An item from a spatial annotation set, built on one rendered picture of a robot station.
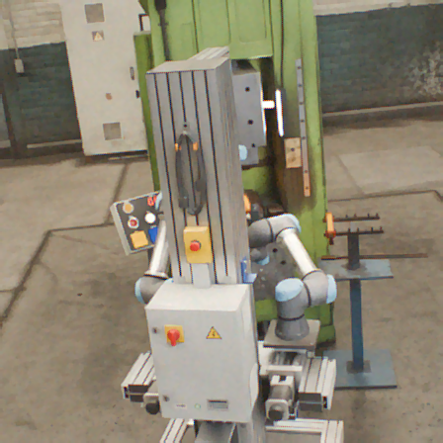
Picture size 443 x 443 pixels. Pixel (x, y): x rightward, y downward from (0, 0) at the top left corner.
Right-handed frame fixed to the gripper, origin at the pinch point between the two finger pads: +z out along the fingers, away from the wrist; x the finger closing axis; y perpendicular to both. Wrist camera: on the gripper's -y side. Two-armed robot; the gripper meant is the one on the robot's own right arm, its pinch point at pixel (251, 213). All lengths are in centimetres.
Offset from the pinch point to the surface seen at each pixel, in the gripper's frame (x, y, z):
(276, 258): 12.1, 30.3, 3.5
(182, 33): -25, -99, 21
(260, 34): 17, -93, 22
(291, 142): 28.7, -31.6, 20.2
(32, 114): -215, 30, 616
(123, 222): -69, -8, -13
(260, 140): 9.9, -37.9, 8.1
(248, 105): 5, -58, 8
